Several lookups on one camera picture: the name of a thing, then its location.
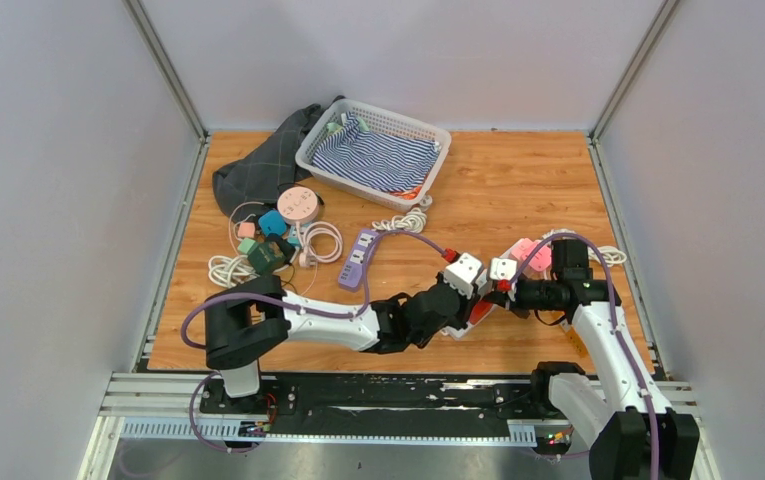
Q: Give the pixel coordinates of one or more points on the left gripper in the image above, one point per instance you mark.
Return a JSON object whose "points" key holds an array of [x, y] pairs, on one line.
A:
{"points": [[464, 304]]}

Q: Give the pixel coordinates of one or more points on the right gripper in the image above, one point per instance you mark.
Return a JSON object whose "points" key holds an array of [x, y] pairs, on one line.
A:
{"points": [[514, 297]]}

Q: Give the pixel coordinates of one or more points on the red cube plug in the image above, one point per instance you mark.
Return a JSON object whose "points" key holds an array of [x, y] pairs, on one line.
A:
{"points": [[480, 311]]}

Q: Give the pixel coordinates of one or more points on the white long power strip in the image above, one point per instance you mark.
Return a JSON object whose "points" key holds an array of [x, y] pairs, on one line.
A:
{"points": [[458, 334]]}

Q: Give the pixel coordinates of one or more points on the purple power strip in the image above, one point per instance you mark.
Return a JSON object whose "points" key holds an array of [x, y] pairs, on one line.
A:
{"points": [[352, 271]]}

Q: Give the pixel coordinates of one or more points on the dark green dragon cube plug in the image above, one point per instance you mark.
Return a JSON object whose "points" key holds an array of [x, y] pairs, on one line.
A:
{"points": [[266, 257]]}

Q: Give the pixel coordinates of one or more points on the blue cube plug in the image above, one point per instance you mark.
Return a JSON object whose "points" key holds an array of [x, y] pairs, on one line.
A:
{"points": [[272, 223]]}

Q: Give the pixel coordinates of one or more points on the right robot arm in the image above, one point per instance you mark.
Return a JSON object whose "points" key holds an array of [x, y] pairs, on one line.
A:
{"points": [[630, 427]]}

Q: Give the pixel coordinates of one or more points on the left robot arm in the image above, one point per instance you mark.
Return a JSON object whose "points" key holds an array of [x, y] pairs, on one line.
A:
{"points": [[247, 321]]}

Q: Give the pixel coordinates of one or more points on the round pink power socket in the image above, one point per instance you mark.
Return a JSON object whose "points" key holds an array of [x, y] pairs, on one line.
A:
{"points": [[298, 205]]}

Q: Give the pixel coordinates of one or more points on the small green plug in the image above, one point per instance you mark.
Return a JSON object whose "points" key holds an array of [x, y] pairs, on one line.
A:
{"points": [[247, 246]]}

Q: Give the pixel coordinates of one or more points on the small pink plug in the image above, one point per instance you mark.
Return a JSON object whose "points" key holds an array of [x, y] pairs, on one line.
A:
{"points": [[246, 229]]}

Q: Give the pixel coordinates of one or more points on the orange power strip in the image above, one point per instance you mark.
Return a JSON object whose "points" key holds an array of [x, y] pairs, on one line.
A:
{"points": [[576, 341]]}

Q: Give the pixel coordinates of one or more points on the blue striped cloth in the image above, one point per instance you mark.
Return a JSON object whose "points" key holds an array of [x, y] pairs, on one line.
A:
{"points": [[387, 163]]}

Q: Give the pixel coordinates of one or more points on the white plastic basket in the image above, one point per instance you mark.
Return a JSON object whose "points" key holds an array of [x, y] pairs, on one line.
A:
{"points": [[381, 121]]}

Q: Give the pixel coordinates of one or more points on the cyan power strip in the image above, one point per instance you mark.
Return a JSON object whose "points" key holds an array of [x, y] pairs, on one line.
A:
{"points": [[294, 237]]}

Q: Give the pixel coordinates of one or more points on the dark grey checked cloth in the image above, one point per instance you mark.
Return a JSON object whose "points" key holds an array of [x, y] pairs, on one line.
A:
{"points": [[259, 176]]}

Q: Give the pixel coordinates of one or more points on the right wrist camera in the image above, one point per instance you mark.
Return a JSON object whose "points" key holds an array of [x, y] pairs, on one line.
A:
{"points": [[502, 269]]}

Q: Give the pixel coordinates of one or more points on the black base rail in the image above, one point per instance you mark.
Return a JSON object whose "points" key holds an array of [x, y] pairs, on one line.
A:
{"points": [[386, 405]]}

